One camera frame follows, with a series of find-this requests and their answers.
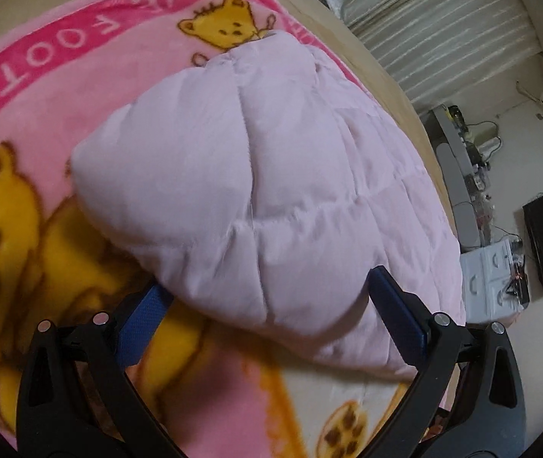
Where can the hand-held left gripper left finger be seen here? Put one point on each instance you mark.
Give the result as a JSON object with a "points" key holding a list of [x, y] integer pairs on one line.
{"points": [[143, 324]]}

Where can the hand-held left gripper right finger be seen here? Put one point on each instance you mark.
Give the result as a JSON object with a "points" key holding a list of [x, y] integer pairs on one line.
{"points": [[400, 310]]}

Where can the light pink quilted coat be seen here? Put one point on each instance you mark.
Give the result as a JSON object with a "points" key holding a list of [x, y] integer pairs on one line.
{"points": [[276, 200]]}

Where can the white drawer cabinet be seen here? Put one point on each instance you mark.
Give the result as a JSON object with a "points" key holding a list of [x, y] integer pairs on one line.
{"points": [[481, 286]]}

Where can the grey shelf unit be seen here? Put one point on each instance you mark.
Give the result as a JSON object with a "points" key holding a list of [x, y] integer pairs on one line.
{"points": [[457, 162]]}

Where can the pink bear printed blanket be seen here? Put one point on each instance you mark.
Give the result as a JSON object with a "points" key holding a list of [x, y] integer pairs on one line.
{"points": [[62, 105]]}

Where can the pale striped curtain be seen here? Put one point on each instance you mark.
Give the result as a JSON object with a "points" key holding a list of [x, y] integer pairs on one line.
{"points": [[443, 19]]}

